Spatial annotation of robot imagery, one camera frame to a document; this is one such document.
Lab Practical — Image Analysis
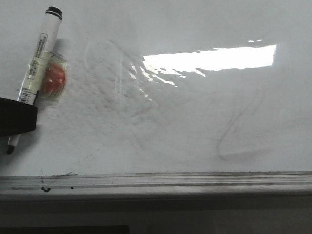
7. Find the white whiteboard marker black cap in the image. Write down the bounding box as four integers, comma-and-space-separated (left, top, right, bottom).
7, 6, 62, 154

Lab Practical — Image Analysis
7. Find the red round magnet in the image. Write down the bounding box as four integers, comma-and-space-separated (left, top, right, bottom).
39, 54, 68, 102

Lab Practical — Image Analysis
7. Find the white whiteboard with aluminium frame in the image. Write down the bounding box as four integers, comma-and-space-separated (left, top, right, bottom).
0, 0, 312, 201

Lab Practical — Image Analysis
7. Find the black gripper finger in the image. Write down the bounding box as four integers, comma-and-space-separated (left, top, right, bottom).
0, 97, 38, 137

